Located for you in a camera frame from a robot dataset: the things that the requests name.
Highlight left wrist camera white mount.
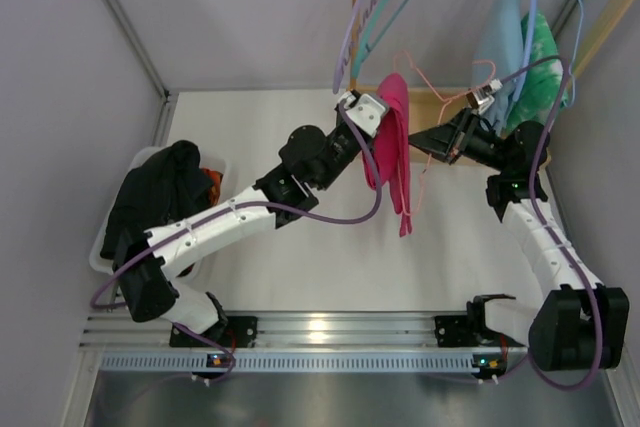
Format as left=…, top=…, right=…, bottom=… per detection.
left=338, top=91, right=390, bottom=139

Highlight magenta trousers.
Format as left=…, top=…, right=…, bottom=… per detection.
left=373, top=73, right=412, bottom=238

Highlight aluminium mounting rail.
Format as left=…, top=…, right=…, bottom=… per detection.
left=77, top=310, right=626, bottom=349

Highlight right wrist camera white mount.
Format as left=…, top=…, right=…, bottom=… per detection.
left=466, top=79, right=503, bottom=115

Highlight lilac plastic hanger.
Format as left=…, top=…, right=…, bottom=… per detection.
left=332, top=0, right=370, bottom=94

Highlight white plastic laundry basket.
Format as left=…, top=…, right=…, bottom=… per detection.
left=88, top=146, right=237, bottom=275

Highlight perforated grey cable duct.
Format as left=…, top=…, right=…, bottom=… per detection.
left=100, top=351, right=479, bottom=374

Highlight purple cable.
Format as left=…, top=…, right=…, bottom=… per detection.
left=89, top=101, right=384, bottom=383
left=482, top=55, right=601, bottom=391

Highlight light blue trousers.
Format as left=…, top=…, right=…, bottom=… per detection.
left=474, top=0, right=524, bottom=133

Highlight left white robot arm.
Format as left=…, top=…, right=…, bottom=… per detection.
left=114, top=93, right=389, bottom=340

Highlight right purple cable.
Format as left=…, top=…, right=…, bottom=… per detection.
left=482, top=55, right=601, bottom=391

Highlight teal plastic hanger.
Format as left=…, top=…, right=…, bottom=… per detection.
left=349, top=0, right=410, bottom=80

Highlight black garment in basket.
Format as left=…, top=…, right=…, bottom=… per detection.
left=100, top=140, right=211, bottom=260

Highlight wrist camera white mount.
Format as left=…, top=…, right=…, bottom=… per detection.
left=338, top=91, right=390, bottom=139
left=466, top=79, right=503, bottom=115

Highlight orange patterned garment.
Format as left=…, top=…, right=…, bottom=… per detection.
left=201, top=168, right=224, bottom=207

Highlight green white garment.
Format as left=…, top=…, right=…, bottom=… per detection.
left=502, top=11, right=571, bottom=131

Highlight blue plastic hanger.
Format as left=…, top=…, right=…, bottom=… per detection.
left=511, top=0, right=538, bottom=104

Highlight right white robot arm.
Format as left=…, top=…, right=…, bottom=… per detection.
left=409, top=108, right=630, bottom=372

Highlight wooden clothes rack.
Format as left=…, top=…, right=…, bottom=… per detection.
left=348, top=0, right=639, bottom=165

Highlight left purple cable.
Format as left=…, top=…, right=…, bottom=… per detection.
left=89, top=101, right=384, bottom=383

